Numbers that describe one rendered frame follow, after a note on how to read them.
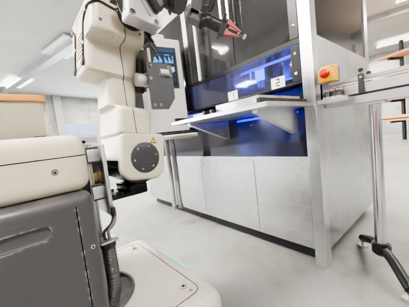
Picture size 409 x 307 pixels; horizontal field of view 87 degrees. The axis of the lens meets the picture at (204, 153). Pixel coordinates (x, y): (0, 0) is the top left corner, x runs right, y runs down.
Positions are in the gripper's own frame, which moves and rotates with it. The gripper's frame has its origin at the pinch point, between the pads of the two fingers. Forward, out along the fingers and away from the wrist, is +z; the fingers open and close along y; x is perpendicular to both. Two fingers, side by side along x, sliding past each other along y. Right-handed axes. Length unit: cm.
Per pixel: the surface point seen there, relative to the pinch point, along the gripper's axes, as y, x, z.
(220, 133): -52, 33, 15
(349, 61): 19, 34, 77
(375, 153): -29, -17, 80
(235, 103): -29.8, -12.4, 8.3
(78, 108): -312, 962, -507
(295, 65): -1.7, 6.6, 34.2
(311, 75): -4.7, -0.7, 41.0
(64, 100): -288, 922, -556
